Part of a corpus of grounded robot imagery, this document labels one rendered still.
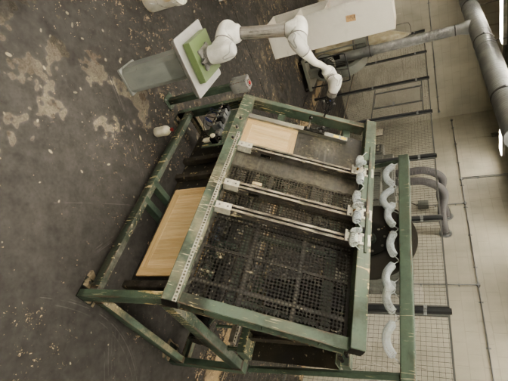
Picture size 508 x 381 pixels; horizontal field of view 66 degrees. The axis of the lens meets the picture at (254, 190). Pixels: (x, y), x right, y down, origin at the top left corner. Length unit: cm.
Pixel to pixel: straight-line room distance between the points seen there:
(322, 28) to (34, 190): 532
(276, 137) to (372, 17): 374
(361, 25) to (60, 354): 600
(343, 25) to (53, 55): 481
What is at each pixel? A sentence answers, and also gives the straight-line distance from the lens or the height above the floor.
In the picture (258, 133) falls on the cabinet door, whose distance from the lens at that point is 361.
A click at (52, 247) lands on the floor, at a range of 308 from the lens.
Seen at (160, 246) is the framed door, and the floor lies 37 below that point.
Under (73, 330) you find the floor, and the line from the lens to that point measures 325.
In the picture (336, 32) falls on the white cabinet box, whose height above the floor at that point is 116.
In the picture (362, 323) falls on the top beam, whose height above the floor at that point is 194.
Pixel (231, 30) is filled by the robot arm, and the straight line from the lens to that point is 341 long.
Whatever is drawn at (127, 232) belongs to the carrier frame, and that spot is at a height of 18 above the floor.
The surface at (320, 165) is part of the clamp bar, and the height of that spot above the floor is 156.
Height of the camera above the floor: 247
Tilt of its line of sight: 26 degrees down
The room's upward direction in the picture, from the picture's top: 84 degrees clockwise
